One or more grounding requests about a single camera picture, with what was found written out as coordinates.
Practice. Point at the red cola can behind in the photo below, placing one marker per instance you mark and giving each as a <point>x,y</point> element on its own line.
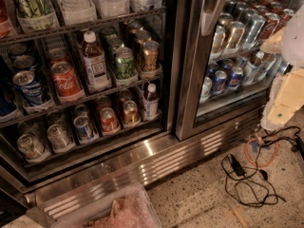
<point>57,55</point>

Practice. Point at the blue can lower shelf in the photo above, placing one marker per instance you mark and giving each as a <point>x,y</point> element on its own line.
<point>83,128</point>

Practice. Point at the tea bottle white cap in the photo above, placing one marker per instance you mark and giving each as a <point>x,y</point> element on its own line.
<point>94,60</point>

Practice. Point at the silver can lower shelf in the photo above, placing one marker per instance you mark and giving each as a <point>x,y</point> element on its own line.
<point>59,138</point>

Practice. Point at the green can front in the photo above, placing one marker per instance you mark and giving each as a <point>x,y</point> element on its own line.
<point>124,63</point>

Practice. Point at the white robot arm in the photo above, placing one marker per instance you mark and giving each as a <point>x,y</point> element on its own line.
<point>292,43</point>

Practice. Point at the small dark bottle lower shelf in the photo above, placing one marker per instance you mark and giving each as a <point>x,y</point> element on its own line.
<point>150,101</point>

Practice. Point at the clear bin with pink wrap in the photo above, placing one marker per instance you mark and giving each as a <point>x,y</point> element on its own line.
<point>129,207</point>

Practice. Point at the red cola can front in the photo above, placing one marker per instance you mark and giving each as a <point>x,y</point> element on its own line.
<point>66,82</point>

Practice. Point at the gold can front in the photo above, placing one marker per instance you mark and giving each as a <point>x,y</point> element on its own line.
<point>150,56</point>

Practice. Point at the green patterned can lower left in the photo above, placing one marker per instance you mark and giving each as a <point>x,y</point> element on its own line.
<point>31,147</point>

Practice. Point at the black power adapter with cable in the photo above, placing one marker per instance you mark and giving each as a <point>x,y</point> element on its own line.
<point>250,186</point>

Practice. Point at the glass fridge door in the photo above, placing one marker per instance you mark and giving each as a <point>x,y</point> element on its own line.
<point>230,115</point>

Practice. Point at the green striped cans top shelf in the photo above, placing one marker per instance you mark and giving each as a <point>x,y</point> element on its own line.
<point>33,8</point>

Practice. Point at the blue pepsi can right fridge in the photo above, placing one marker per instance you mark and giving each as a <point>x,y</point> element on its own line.
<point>234,77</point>
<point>219,80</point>

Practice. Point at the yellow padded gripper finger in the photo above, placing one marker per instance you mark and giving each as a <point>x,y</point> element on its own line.
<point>286,97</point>
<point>273,44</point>

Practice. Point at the gold can lower shelf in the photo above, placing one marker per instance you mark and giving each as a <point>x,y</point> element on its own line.
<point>130,112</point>

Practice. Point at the red can lower shelf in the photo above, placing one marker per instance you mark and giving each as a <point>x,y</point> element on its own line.
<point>108,120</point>

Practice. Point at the blue pepsi can middle shelf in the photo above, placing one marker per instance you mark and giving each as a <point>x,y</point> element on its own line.
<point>29,87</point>

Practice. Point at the red cola can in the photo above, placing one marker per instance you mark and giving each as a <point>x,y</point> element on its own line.
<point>57,55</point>
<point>66,82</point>

